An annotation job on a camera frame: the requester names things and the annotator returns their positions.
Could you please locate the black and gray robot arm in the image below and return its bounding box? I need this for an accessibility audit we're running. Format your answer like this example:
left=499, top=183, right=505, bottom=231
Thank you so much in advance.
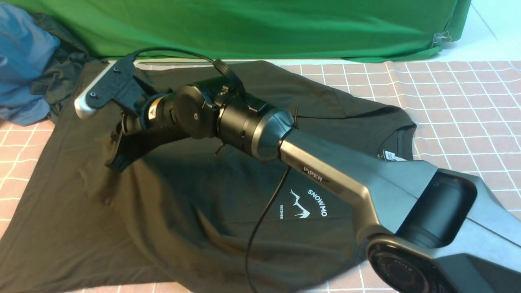
left=86, top=61, right=520, bottom=293

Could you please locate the gray long-sleeved shirt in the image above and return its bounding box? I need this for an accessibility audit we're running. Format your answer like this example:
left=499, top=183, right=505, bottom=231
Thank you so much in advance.
left=0, top=60, right=418, bottom=293

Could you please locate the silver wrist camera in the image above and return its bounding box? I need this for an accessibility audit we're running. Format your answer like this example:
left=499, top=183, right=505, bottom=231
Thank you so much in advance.
left=74, top=59, right=135, bottom=119

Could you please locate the pink checkered tablecloth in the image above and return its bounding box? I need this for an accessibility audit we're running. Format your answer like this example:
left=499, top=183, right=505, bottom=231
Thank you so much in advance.
left=0, top=59, right=521, bottom=293

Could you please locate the metal binder clip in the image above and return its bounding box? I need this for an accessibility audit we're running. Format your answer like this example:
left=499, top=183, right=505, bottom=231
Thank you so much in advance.
left=431, top=31, right=452, bottom=48

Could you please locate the dark navy crumpled garment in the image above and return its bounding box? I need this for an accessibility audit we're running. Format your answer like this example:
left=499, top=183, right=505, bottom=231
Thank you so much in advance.
left=30, top=13, right=95, bottom=123

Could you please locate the green backdrop cloth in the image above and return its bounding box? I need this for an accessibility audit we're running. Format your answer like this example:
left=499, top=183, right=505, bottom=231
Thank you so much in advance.
left=9, top=0, right=471, bottom=63

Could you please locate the blue garment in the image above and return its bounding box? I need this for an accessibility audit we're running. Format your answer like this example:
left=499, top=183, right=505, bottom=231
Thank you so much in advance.
left=0, top=2, right=60, bottom=126

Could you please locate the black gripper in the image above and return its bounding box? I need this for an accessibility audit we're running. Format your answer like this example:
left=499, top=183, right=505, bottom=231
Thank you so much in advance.
left=104, top=65, right=180, bottom=171

